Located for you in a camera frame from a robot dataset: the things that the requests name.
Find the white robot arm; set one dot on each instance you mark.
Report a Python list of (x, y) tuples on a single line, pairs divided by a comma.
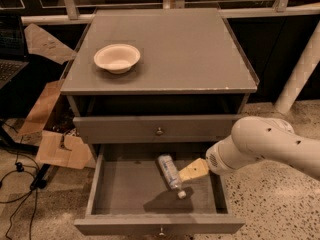
[(252, 140)]

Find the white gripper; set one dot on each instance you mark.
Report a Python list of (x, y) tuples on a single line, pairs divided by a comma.
[(215, 160)]

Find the white metal railing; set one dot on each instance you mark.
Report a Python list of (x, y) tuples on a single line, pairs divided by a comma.
[(166, 7)]

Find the brown cardboard box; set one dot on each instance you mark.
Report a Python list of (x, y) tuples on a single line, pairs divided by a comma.
[(51, 115)]

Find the closed grey upper drawer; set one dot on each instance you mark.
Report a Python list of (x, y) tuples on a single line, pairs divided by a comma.
[(142, 129)]

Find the brass upper drawer knob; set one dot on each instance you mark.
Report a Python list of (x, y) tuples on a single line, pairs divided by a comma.
[(159, 131)]

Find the blue labelled plastic bottle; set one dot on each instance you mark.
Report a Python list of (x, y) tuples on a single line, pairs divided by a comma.
[(171, 174)]

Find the grey wooden drawer cabinet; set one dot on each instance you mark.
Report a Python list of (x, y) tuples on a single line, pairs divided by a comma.
[(189, 65)]

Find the white diagonal post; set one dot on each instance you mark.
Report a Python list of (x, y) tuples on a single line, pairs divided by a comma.
[(302, 71)]

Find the white paper bowl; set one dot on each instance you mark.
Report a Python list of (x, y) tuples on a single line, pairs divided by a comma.
[(117, 58)]

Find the open grey middle drawer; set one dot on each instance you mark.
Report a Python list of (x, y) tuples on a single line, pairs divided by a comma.
[(129, 194)]

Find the brass drawer knob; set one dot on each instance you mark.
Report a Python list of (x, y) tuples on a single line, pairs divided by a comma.
[(161, 232), (159, 131)]

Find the black laptop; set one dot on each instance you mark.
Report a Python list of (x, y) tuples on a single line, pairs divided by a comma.
[(14, 54)]

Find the brass middle drawer knob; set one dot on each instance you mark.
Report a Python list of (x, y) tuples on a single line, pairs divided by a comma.
[(161, 232)]

